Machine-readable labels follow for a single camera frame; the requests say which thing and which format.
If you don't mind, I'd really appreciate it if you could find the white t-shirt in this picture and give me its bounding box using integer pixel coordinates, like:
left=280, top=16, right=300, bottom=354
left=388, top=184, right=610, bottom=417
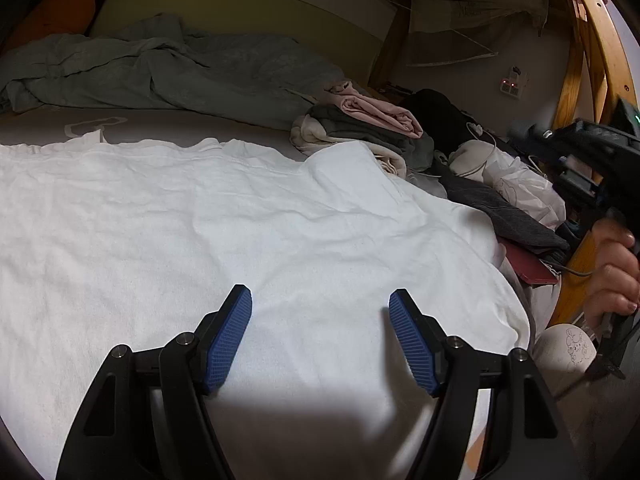
left=1, top=134, right=530, bottom=479

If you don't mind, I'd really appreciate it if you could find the person's right hand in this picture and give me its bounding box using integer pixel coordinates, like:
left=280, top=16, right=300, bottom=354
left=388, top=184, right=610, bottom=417
left=584, top=218, right=639, bottom=333

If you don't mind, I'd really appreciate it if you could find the dark grey towel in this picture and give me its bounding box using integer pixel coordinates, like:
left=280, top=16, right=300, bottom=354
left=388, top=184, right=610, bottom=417
left=439, top=174, right=570, bottom=254

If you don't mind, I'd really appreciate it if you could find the red notebook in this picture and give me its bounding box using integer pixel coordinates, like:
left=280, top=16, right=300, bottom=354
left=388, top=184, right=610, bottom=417
left=499, top=238, right=559, bottom=286

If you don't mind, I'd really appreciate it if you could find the white crumpled cloth pile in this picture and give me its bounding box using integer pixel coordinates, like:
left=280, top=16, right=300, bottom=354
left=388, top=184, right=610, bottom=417
left=448, top=140, right=566, bottom=231

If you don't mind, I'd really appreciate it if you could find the dark grey folded garment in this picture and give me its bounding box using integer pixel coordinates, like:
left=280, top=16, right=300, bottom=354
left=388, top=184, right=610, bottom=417
left=308, top=105, right=434, bottom=171

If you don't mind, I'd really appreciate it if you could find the pink folded garment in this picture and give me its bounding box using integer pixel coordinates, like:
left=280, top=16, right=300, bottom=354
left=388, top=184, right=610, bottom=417
left=319, top=80, right=423, bottom=139

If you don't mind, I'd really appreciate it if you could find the grey printed bed sheet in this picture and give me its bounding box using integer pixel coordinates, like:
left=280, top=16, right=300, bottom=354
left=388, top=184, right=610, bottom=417
left=1, top=105, right=306, bottom=162

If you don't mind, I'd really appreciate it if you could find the yellow-green white headboard cushion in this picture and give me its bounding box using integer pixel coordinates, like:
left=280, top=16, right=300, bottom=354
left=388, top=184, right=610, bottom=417
left=93, top=0, right=395, bottom=84

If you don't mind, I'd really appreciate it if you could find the grey-green crumpled blanket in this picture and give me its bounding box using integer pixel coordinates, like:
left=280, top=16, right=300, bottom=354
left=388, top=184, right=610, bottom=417
left=1, top=14, right=344, bottom=129

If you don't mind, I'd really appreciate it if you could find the orange pillow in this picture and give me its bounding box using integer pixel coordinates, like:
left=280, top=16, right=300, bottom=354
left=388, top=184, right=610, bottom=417
left=2, top=0, right=99, bottom=53

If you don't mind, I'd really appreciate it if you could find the wooden curved bed rail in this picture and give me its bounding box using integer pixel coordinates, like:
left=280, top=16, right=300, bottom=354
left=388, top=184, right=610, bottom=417
left=546, top=0, right=640, bottom=326

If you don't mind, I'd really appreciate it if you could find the wall power socket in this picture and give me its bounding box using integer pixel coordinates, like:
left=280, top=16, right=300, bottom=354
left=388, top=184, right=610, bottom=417
left=499, top=65, right=528, bottom=100

